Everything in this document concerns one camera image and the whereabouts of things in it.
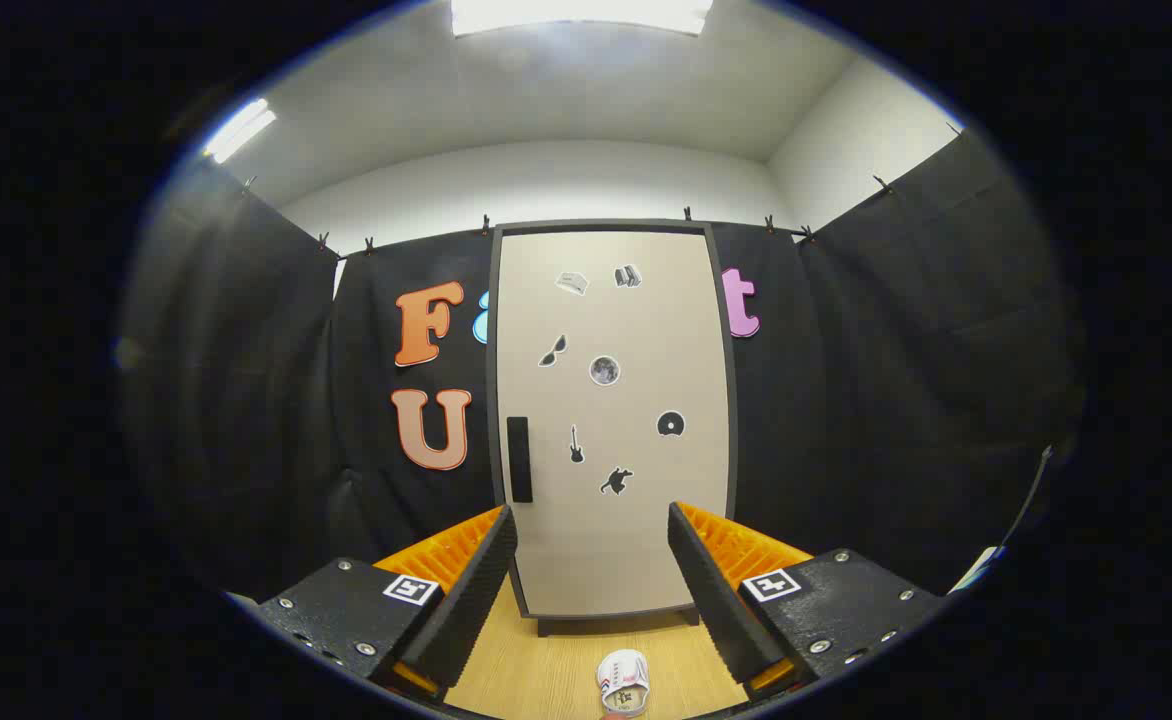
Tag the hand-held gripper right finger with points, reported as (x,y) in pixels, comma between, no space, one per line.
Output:
(721,600)

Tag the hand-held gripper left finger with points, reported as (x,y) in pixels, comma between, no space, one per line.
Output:
(466,600)

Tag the white shoe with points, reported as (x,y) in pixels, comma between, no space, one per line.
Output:
(623,672)

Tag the grey shoe cabinet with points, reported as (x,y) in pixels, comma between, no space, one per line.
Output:
(492,400)

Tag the white object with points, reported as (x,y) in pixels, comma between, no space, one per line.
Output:
(981,568)

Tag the black backdrop cloth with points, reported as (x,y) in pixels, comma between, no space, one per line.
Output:
(246,400)

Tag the ceiling light panel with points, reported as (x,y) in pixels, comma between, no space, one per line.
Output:
(239,130)
(581,15)

